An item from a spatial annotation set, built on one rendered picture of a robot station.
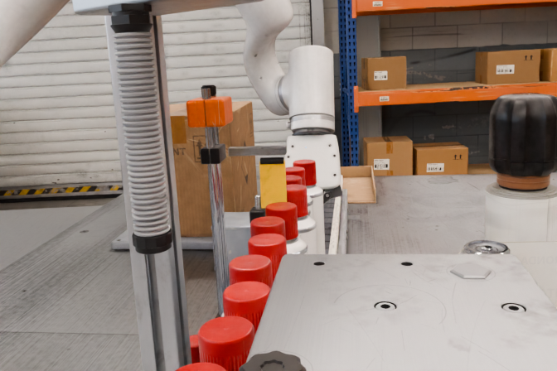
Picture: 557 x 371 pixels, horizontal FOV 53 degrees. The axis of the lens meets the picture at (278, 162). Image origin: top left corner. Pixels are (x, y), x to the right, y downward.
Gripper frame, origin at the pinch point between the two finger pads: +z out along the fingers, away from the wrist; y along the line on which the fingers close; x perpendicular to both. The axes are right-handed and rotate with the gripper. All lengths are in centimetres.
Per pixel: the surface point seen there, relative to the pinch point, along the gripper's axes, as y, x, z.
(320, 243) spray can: 2.4, -18.9, 4.5
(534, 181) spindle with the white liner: 28.2, -32.9, -2.5
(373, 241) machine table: 11.3, 22.3, 4.0
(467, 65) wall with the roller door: 111, 400, -155
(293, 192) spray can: 0.6, -37.3, -1.4
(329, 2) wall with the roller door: -10, 365, -207
